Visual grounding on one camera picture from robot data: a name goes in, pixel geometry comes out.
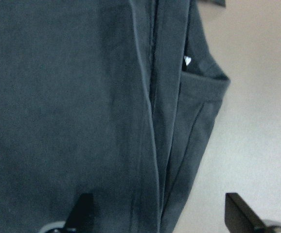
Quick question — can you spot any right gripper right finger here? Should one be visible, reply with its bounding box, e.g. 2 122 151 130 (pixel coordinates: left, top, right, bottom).
224 193 264 233

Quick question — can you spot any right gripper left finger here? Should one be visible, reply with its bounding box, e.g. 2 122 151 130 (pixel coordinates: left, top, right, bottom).
63 193 94 233

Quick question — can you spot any black t-shirt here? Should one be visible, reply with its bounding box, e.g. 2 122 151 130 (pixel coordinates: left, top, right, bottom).
0 0 229 233

